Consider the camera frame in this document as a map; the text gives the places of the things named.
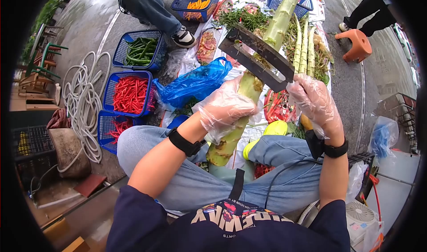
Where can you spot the person's left hand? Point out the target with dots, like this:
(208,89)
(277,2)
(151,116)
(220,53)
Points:
(223,112)

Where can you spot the person's right hand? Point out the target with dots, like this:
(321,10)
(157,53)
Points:
(318,108)

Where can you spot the person's right fingers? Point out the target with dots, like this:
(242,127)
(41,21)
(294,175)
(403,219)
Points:
(300,87)

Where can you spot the person's left thumb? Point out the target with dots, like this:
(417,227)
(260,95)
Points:
(233,87)

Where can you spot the person's left fingers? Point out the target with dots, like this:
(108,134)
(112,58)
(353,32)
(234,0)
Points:
(245,110)

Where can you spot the double-blade metal peeler knife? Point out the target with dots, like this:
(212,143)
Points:
(260,57)

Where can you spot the thick green vegetable stem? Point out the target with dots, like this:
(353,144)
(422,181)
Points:
(280,18)

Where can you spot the pile of loose red chillies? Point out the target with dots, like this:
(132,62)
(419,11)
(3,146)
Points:
(278,108)

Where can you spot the peeled pale green stem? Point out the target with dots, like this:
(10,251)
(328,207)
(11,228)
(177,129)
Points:
(297,48)
(311,55)
(304,48)

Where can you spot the pile of green peelings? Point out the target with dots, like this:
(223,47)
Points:
(322,57)

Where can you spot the blue plastic bag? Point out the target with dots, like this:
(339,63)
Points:
(193,85)

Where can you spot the clear plastic bag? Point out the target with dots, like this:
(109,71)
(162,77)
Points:
(178,62)

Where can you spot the black wrist band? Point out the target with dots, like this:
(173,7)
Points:
(328,149)
(183,142)

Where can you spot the orange plastic stool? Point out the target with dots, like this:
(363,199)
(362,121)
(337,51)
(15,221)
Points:
(355,45)

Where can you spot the pile of thin green chillies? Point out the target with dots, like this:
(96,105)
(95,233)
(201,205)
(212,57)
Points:
(245,18)

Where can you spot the empty blue plastic basket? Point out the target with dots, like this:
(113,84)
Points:
(302,5)

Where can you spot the blue basket of yellow chillies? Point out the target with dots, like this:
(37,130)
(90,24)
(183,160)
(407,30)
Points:
(196,3)

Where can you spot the person's legs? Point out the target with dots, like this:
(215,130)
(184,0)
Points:
(193,185)

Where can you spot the black plastic crate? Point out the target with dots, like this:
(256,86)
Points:
(33,148)
(362,158)

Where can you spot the bundle of blue plastic bags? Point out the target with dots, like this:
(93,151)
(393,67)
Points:
(383,137)

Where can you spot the blue basket of green chillies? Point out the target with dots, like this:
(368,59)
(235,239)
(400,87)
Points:
(140,50)

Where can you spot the blue basket of red chillies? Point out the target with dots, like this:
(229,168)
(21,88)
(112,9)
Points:
(130,93)
(111,132)

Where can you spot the person's body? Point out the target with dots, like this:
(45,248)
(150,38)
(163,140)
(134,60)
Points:
(226,228)

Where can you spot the small white fan unit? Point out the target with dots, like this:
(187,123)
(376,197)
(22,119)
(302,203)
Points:
(358,218)

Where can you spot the red brick tile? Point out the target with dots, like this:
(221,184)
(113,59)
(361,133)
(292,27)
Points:
(90,185)

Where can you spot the grey stone block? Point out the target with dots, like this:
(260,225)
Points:
(70,152)

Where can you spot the dark red cloth bag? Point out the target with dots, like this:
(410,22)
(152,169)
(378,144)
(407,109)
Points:
(59,119)

